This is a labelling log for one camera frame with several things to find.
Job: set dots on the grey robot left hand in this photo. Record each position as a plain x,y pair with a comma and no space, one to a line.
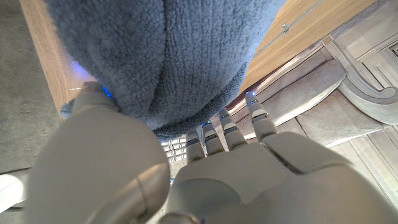
248,186

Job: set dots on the blue towel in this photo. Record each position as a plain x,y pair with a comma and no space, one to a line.
161,56

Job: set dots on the printed sofa room backdrop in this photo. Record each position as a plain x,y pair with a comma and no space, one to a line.
326,102

